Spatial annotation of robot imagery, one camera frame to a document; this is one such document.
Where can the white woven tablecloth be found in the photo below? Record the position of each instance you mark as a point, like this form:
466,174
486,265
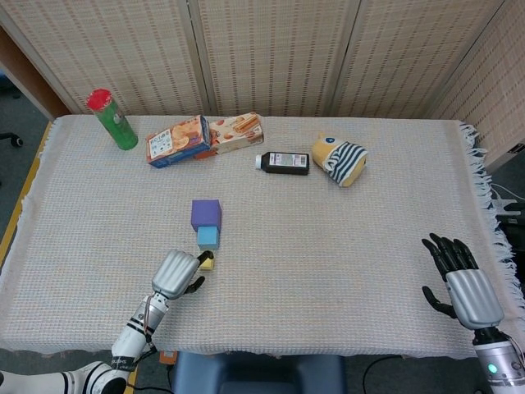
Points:
307,267

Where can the woven folding screen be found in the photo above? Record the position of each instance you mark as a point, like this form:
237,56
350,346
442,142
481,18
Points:
279,53

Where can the green chip can red lid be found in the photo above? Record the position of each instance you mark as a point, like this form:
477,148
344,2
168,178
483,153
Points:
117,123

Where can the white orange wafer box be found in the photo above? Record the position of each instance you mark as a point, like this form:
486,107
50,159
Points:
238,131

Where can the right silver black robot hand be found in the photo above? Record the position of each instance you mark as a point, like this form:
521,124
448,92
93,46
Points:
471,295

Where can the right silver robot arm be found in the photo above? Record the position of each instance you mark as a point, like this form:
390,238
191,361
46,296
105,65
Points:
498,361

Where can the yellow plush toy striped cloth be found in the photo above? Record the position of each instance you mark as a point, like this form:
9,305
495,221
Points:
340,160

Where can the black device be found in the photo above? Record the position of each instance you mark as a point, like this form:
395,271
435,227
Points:
516,230

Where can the white clamp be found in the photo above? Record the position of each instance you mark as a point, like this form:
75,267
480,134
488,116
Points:
503,205

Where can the small yellow block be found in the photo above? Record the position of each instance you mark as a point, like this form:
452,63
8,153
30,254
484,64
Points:
208,265

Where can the blue cracker box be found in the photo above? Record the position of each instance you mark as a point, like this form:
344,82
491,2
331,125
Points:
176,141

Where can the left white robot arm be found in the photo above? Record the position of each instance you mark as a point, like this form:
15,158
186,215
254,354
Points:
131,336

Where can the brown wooden cabinet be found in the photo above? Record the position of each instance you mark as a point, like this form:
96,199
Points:
28,78

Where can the small orange box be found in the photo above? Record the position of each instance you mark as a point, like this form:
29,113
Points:
168,357

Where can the light blue block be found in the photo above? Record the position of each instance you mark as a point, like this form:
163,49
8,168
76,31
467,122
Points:
208,238

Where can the black office chair base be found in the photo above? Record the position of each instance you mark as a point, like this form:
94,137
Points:
12,138

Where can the large purple foam cube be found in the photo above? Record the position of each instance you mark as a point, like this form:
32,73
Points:
205,211

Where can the dark blue chair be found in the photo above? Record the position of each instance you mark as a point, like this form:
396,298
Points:
258,375

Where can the blue object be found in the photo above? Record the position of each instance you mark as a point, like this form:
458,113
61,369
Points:
5,84

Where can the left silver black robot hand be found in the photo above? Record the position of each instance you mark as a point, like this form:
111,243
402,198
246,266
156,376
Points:
174,273

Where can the black bottle white cap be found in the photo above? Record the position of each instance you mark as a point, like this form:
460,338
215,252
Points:
287,163

